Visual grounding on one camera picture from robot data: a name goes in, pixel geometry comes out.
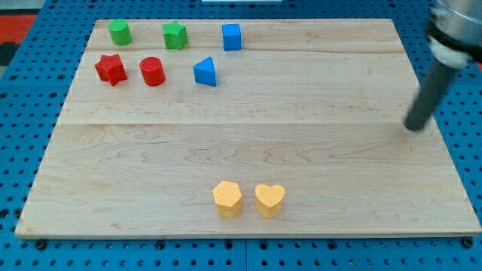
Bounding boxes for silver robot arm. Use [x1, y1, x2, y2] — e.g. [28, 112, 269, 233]
[426, 0, 481, 70]

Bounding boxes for yellow hexagon block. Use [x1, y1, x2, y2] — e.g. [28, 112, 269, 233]
[212, 180, 243, 218]

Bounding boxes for green star block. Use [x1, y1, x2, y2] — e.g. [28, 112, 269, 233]
[162, 21, 188, 50]

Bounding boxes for red star block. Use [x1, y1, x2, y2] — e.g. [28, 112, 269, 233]
[95, 54, 128, 86]

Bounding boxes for wooden board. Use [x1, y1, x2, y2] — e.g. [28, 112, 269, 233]
[16, 19, 481, 239]

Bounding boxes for yellow heart block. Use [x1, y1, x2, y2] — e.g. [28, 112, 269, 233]
[255, 184, 285, 218]

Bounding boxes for blue triangle block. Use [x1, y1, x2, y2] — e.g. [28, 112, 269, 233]
[193, 57, 217, 87]

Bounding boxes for blue cube block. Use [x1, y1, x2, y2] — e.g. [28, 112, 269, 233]
[221, 23, 242, 51]

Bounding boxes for red cylinder block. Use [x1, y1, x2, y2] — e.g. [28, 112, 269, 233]
[139, 56, 166, 87]

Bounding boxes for green cylinder block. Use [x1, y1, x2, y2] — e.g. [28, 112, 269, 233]
[108, 19, 133, 46]

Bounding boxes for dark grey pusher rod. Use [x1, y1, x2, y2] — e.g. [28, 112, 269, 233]
[404, 59, 458, 132]

